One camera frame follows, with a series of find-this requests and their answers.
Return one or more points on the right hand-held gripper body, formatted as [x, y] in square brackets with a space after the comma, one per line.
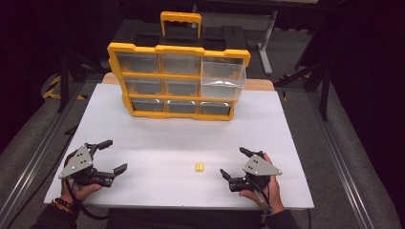
[259, 167]

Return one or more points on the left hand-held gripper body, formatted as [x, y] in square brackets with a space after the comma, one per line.
[78, 162]

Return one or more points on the small yellow plastic piece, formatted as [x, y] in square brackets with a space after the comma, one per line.
[199, 167]

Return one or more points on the transparent plastic drawer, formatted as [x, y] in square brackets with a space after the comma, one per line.
[223, 81]

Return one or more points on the person's left hand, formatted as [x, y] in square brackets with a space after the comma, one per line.
[83, 191]

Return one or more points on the person's right hand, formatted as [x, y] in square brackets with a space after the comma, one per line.
[274, 194]

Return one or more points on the black metal stand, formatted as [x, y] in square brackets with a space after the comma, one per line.
[318, 82]
[68, 82]

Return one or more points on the yellow and black hazard tape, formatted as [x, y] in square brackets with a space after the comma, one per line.
[52, 87]

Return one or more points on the set of clear drawers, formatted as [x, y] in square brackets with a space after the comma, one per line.
[178, 65]

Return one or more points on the grey metal stand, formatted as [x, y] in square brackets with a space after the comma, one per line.
[266, 44]

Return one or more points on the yellow and black organizer case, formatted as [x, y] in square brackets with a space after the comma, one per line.
[178, 49]

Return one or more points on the aluminium floor rail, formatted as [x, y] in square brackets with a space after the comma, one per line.
[35, 162]
[344, 171]

